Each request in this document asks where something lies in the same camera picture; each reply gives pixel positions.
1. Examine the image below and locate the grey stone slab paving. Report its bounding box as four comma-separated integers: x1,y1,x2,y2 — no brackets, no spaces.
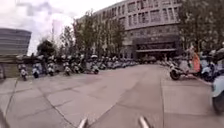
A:
0,63,224,128

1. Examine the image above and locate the row of trees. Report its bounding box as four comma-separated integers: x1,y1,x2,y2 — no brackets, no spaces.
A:
35,9,127,60
177,0,224,52

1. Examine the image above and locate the large curved grey building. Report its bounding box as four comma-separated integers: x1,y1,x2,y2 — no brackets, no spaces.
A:
77,0,188,62

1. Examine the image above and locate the robot's own part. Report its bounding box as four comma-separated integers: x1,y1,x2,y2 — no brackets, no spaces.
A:
77,117,89,128
138,115,151,128

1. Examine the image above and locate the white scooter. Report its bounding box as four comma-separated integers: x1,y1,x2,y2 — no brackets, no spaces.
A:
168,57,198,82

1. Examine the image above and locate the person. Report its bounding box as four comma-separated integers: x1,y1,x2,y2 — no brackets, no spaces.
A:
188,46,202,75

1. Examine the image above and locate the grey striped building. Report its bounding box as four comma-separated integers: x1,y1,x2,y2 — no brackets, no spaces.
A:
0,27,33,57

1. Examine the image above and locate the pale scooter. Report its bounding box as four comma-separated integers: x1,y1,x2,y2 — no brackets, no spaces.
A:
210,48,224,116

